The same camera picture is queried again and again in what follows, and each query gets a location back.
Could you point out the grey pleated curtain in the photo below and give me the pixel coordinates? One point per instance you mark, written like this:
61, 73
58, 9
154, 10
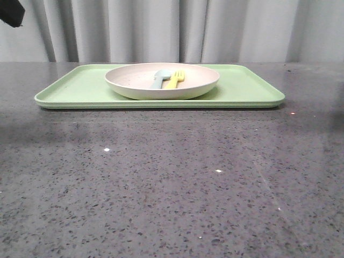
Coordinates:
176, 31

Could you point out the yellow plastic fork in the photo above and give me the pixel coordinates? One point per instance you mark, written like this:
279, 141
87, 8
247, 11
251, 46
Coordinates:
177, 76

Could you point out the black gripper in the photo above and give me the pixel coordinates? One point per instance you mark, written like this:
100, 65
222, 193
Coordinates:
12, 12

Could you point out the cream round plate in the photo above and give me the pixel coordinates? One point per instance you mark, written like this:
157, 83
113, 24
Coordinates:
135, 81

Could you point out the light green plastic tray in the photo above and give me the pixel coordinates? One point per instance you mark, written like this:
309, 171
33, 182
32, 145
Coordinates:
85, 87

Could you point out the light blue plastic spoon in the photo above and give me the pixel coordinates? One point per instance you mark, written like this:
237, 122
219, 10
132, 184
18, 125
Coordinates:
159, 77

